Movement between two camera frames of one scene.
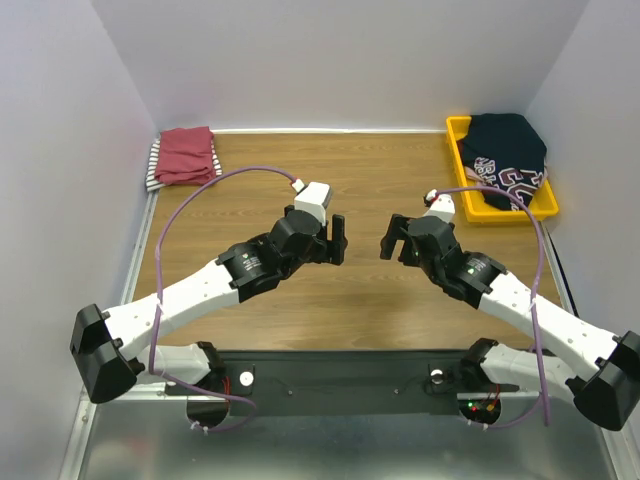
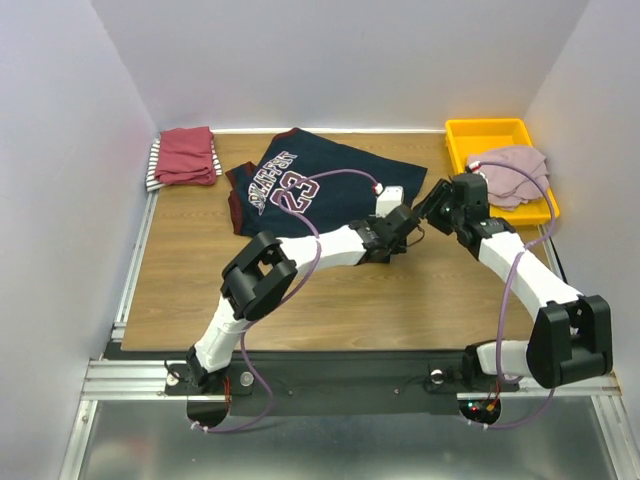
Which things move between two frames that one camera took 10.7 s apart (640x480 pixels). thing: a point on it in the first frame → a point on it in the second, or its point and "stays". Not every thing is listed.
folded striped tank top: (151, 182) stays
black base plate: (338, 383) stays
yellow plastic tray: (477, 205) stays
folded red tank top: (185, 156) stays
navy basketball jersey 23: (508, 151) → (305, 183)
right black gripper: (403, 239) → (439, 204)
